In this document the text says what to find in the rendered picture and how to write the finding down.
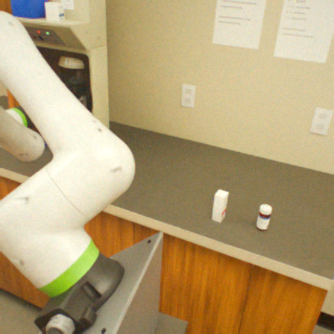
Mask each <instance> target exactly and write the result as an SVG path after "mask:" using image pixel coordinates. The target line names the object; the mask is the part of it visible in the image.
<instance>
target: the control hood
mask: <svg viewBox="0 0 334 334"><path fill-rule="evenodd" d="M15 17H16V18H17V19H18V20H19V21H20V22H21V23H22V25H23V26H25V27H31V28H41V29H46V30H52V31H54V32H55V33H56V34H57V35H58V36H59V38H61V40H62V41H63V42H64V43H65V45H61V46H66V47H71V48H79V49H84V50H90V49H91V46H90V41H89V23H88V22H82V21H78V20H73V19H64V20H61V21H52V20H46V17H45V18H37V19H28V18H22V17H17V16H15ZM32 41H34V42H40V41H35V40H32ZM42 43H48V44H52V45H59V44H54V43H49V42H42Z"/></svg>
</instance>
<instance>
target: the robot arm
mask: <svg viewBox="0 0 334 334"><path fill-rule="evenodd" d="M0 81H1V82H2V83H3V84H4V85H5V86H6V87H7V89H8V90H9V91H10V92H11V94H12V95H13V96H14V98H15V99H16V100H17V101H18V102H19V103H20V105H19V106H17V107H14V108H11V109H9V110H4V108H3V107H2V106H1V105H0V146H1V147H2V148H4V149H5V150H7V151H9V152H10V153H11V154H12V155H13V156H15V157H16V158H17V159H19V160H21V161H25V162H31V161H34V160H37V159H39V158H40V156H41V155H42V153H43V151H44V141H43V139H44V140H45V142H46V144H47V145H48V147H49V148H50V150H51V152H52V153H53V159H52V161H51V162H50V163H49V164H47V165H46V166H44V167H43V168H42V169H40V171H38V172H37V173H36V174H35V175H34V176H32V177H31V178H29V179H28V180H27V181H25V182H24V183H23V184H22V185H21V186H19V187H18V188H17V189H15V190H14V191H13V192H11V193H10V194H9V195H7V196H5V197H4V198H3V199H1V200H0V251H1V252H2V253H3V254H4V255H5V256H6V257H7V258H8V259H9V260H10V261H11V262H12V263H13V264H14V265H15V266H16V267H17V268H18V269H19V271H20V272H21V273H22V274H23V275H24V276H25V277H26V278H27V279H28V280H29V281H30V282H31V283H32V284H33V285H34V286H35V287H36V288H37V289H39V290H40V291H42V292H44V293H46V294H47V295H48V296H49V297H50V299H49V300H48V302H47V304H46V305H45V306H44V307H43V309H42V311H41V312H40V314H38V316H37V318H36V319H35V321H34V323H35V324H36V326H37V327H38V328H39V330H40V331H41V332H42V334H78V333H79V332H81V331H83V330H84V329H85V328H87V327H89V326H91V325H93V323H94V321H95V319H96V318H97V315H96V314H95V312H96V311H98V310H99V309H100V308H101V307H102V306H103V305H104V304H105V303H106V302H107V300H108V299H109V298H110V297H111V296H112V294H113V293H114V291H115V290H116V289H117V288H118V286H119V284H120V282H121V281H122V278H123V276H124V272H125V269H124V267H123V266H122V265H121V263H120V262H119V261H116V260H113V259H110V258H108V257H106V256H105V255H103V254H102V253H101V252H100V251H99V250H98V249H97V247H96V246H95V243H94V241H93V240H92V238H91V237H90V236H89V235H88V234H87V233H86V231H85V229H84V227H85V224H86V223H88V222H89V221H90V220H92V219H93V218H94V217H95V216H97V214H99V213H100V211H102V210H103V209H104V208H105V207H107V206H108V205H109V204H111V203H112V202H113V201H114V200H115V199H117V197H119V196H120V195H121V194H123V193H124V192H125V191H126V190H127V189H128V188H129V187H130V185H131V184H132V182H133V178H134V175H135V161H134V158H133V154H132V152H131V150H130V149H129V147H128V146H127V145H126V144H125V143H123V141H121V140H120V139H119V138H118V137H117V136H115V135H114V134H113V133H112V132H111V131H109V130H108V129H107V128H106V127H105V126H104V125H103V124H102V123H100V121H99V120H98V119H97V118H96V117H95V116H94V115H93V114H91V112H90V111H88V109H87V108H85V106H84V105H82V103H81V102H80V101H79V100H78V99H77V98H76V97H75V96H74V95H73V94H72V93H71V91H70V90H69V89H68V88H67V87H66V86H65V85H64V84H63V83H62V82H61V80H60V79H59V78H58V76H56V74H55V73H54V72H53V71H52V69H51V68H50V66H49V65H48V64H47V62H46V61H45V60H44V58H43V57H42V55H41V54H40V53H39V51H38V50H37V48H36V46H35V45H34V43H33V41H32V40H31V38H30V37H29V35H28V33H27V31H26V30H25V28H24V26H23V25H22V23H21V22H20V21H19V20H18V19H17V18H16V17H15V16H13V15H11V14H9V13H7V12H2V11H0ZM34 127H37V129H38V131H39V133H40V135H41V136H42V138H43V139H42V138H41V136H40V135H39V134H38V133H37V132H35V131H33V130H31V129H32V128H34Z"/></svg>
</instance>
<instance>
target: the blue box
mask: <svg viewBox="0 0 334 334"><path fill-rule="evenodd" d="M10 1H11V7H12V12H13V16H17V17H22V18H28V19H37V18H45V17H46V14H45V3H48V1H49V0H10Z"/></svg>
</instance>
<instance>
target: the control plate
mask: <svg viewBox="0 0 334 334"><path fill-rule="evenodd" d="M24 28H25V30H26V31H27V33H28V35H29V36H30V38H31V40H35V41H40V42H49V43H54V44H59V45H65V43H64V42H63V41H62V40H61V38H59V36H58V35H57V34H56V33H55V32H54V31H52V30H46V29H41V28H31V27H25V26H24ZM38 31H39V32H40V33H39V32H38ZM46 32H48V34H47V33H46ZM33 36H35V37H36V39H34V38H33ZM38 36H40V37H42V38H43V39H44V40H41V39H40V38H39V37H38ZM45 38H47V40H46V39H45ZM50 39H52V41H51V40H50ZM55 40H57V41H55Z"/></svg>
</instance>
